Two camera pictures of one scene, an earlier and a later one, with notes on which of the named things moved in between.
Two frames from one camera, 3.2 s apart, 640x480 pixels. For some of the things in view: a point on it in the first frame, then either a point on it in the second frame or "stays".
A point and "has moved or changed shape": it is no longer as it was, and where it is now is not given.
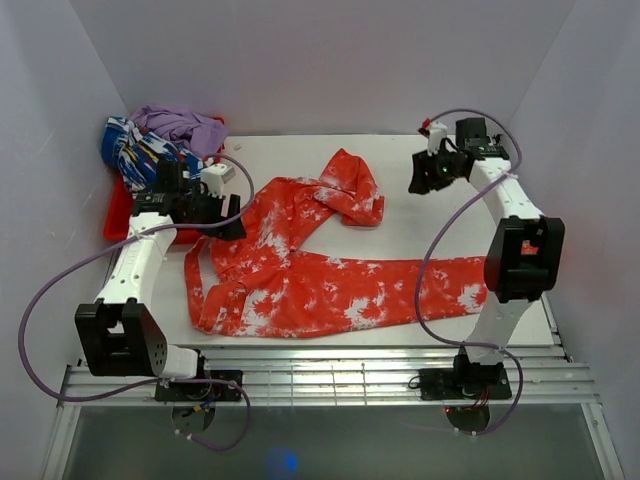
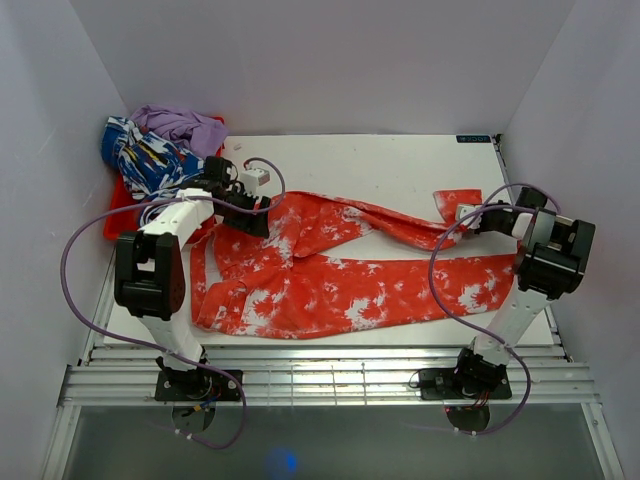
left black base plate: [202, 391] stays
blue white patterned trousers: [133, 153] stays
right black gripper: [422, 164] to [481, 227]
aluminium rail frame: [352, 377] stays
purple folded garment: [192, 131] stays
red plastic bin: [120, 208] stays
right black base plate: [467, 380] stays
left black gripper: [229, 231] to [257, 224]
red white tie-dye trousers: [248, 274] has moved or changed shape
